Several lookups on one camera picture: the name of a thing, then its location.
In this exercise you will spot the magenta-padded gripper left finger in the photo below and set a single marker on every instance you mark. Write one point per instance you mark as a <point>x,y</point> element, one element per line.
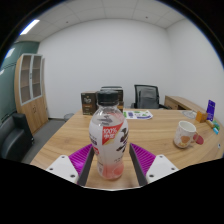
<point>63,166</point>

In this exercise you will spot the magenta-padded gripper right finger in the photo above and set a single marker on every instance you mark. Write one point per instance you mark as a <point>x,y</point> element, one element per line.
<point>161,166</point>

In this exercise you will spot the clear black-capped drink bottle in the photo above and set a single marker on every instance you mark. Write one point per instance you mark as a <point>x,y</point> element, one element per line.
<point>108,146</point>

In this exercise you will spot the cream mug with orange print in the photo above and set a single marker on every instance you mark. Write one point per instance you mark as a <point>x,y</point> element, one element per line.
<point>183,135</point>

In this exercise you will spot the flat round red coaster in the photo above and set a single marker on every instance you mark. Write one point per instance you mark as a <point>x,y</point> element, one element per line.
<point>199,139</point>

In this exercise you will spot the grey waste bin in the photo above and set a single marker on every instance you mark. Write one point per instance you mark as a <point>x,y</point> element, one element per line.
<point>68,116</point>

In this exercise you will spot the black leather sofa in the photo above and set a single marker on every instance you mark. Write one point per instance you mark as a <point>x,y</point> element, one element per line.
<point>15,136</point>

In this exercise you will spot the white printed leaflet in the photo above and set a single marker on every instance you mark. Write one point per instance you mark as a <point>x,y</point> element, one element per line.
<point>138,114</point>

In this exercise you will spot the round white printed mat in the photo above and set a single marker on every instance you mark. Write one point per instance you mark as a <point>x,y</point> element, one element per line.
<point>189,114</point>

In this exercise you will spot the small yellow box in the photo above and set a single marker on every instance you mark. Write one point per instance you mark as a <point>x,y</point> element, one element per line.
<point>210,124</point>

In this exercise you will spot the small light blue box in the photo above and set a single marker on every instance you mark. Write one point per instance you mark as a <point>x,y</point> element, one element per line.
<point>216,130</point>

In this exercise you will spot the wooden side desk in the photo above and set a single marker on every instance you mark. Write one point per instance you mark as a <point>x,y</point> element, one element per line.
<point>180,102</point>

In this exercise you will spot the wooden glass-door shelf cabinet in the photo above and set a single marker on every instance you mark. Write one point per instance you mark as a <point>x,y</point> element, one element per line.
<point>33,106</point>

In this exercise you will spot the dark brown carton box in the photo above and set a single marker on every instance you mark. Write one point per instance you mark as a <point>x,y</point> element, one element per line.
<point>88,104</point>

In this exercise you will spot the black mesh office chair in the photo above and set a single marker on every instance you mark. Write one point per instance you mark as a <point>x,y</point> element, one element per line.
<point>146,96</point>

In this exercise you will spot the tan cardboard box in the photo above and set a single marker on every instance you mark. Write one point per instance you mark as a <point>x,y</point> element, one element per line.
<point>120,106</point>

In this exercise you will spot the purple product box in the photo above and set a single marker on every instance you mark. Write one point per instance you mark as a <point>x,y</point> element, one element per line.
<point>210,110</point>

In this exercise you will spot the dark grey office chair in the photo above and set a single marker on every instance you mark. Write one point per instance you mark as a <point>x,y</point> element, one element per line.
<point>111,87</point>

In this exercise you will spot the ceiling light panel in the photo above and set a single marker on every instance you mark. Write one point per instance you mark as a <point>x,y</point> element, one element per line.
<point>29,27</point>

